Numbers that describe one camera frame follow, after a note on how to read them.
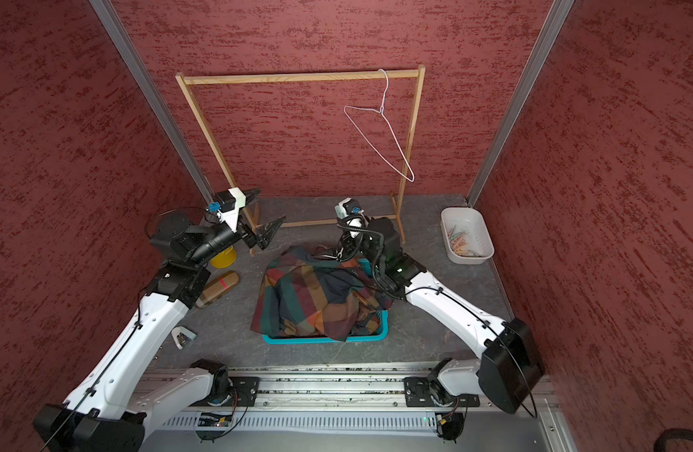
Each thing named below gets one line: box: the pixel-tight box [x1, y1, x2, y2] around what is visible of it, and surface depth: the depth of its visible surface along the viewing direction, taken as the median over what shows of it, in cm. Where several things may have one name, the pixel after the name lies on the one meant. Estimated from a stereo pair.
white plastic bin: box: [440, 207, 496, 265], surface depth 109 cm
